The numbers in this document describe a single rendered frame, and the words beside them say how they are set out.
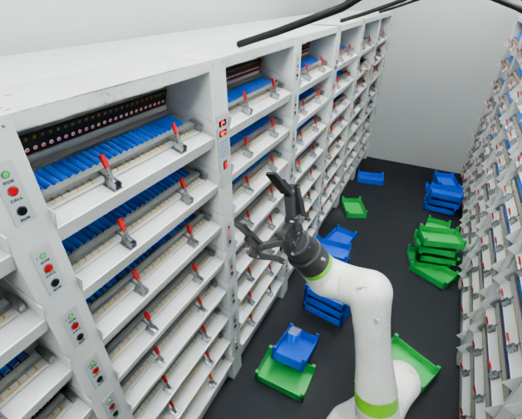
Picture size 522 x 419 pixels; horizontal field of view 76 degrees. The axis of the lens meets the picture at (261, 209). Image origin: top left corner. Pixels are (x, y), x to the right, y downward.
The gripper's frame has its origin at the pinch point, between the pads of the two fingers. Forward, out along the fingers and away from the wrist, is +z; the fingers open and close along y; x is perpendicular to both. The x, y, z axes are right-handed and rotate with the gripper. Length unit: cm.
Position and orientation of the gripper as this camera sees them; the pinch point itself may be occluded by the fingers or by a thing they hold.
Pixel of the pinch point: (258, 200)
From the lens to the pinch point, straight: 71.3
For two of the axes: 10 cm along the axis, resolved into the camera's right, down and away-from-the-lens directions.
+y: 4.8, -8.0, 3.5
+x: 6.9, 1.0, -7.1
